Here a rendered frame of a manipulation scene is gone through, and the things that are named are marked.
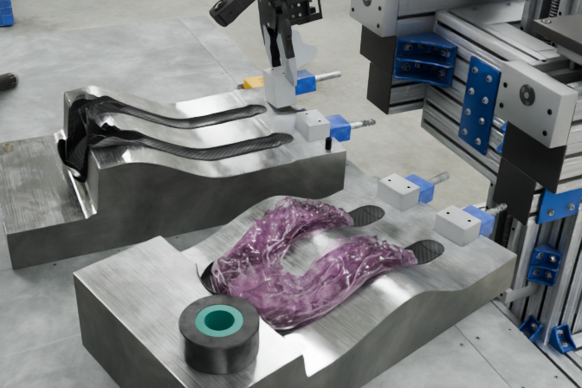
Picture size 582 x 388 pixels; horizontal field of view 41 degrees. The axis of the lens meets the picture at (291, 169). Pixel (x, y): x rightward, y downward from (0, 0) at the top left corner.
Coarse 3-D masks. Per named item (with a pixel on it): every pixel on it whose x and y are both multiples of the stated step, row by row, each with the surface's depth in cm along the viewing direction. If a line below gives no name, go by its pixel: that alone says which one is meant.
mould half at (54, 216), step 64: (64, 128) 126; (128, 128) 114; (256, 128) 125; (0, 192) 111; (64, 192) 112; (128, 192) 107; (192, 192) 111; (256, 192) 116; (320, 192) 121; (64, 256) 108
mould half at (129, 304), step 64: (128, 256) 91; (192, 256) 98; (448, 256) 103; (512, 256) 103; (128, 320) 82; (320, 320) 88; (384, 320) 87; (448, 320) 98; (128, 384) 86; (192, 384) 74; (256, 384) 75; (320, 384) 83
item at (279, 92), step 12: (264, 72) 130; (276, 72) 129; (300, 72) 132; (336, 72) 134; (264, 84) 132; (276, 84) 128; (288, 84) 128; (300, 84) 130; (312, 84) 131; (276, 96) 128; (288, 96) 129
